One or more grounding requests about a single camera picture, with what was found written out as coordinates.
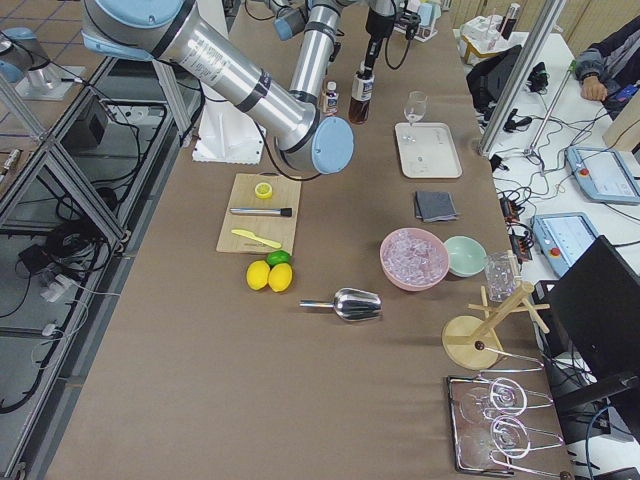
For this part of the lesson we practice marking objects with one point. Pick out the tea bottle front left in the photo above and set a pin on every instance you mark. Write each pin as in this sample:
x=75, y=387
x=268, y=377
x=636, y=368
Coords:
x=329, y=99

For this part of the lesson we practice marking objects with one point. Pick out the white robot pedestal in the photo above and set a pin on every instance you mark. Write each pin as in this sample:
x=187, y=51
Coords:
x=226, y=135

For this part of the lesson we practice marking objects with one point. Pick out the yellow plastic knife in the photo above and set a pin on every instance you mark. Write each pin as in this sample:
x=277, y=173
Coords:
x=254, y=237

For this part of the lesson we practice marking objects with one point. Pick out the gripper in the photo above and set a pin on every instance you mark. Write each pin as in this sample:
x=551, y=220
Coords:
x=378, y=22

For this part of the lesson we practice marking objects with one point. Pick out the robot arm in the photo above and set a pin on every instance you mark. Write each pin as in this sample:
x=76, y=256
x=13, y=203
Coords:
x=175, y=32
x=318, y=23

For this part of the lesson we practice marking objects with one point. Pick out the bamboo cutting board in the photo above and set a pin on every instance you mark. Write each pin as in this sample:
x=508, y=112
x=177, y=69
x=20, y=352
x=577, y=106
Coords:
x=266, y=205

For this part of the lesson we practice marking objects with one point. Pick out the yellow lemon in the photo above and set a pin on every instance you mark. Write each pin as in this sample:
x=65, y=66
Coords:
x=257, y=274
x=280, y=277

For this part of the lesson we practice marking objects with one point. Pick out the blue teach pendant near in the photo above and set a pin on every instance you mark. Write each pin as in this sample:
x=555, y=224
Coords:
x=563, y=238

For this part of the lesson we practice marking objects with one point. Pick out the steel muddler black tip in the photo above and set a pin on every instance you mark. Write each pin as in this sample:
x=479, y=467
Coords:
x=263, y=212

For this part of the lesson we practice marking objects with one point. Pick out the black glass holder tray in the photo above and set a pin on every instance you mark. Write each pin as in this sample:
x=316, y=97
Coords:
x=489, y=435

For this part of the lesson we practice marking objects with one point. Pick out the cream rabbit tray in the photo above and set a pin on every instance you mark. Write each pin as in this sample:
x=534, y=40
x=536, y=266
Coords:
x=427, y=151

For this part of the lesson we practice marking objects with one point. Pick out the aluminium frame post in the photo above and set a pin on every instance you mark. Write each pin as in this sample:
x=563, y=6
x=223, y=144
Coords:
x=543, y=26

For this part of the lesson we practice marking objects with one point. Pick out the clear wine glass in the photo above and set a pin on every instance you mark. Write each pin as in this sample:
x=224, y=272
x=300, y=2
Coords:
x=414, y=111

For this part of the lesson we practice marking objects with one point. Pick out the metal ice scoop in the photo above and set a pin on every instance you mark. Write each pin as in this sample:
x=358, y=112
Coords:
x=350, y=304

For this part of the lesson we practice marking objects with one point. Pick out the half lemon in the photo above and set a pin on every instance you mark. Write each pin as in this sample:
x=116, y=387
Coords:
x=263, y=190

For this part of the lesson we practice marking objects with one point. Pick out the black monitor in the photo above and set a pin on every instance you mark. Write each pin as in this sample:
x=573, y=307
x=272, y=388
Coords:
x=597, y=303

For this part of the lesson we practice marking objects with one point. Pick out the grey folded cloth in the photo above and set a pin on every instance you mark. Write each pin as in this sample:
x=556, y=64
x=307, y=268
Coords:
x=434, y=206

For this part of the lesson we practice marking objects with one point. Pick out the clear glass mug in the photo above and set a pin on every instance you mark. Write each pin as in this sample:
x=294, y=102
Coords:
x=501, y=273

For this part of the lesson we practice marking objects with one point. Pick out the tea bottle white cap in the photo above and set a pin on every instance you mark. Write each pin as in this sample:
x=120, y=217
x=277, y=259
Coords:
x=361, y=93

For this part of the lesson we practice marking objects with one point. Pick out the blue teach pendant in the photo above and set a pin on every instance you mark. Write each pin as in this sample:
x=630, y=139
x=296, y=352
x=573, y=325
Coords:
x=563, y=238
x=602, y=175

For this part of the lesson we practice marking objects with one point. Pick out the green lime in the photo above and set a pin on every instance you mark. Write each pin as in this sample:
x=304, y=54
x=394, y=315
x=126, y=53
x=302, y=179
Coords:
x=278, y=257

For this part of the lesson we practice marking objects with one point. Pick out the pink bowl of ice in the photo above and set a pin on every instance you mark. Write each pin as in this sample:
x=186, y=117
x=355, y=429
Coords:
x=413, y=259

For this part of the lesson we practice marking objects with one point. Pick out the wooden cup tree stand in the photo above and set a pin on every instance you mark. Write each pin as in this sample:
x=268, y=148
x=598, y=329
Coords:
x=472, y=342

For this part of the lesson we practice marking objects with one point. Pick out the blue teach pendant far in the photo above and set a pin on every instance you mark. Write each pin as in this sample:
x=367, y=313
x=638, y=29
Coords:
x=602, y=175

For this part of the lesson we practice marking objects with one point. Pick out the green bowl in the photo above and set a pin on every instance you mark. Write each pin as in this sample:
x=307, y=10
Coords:
x=467, y=257

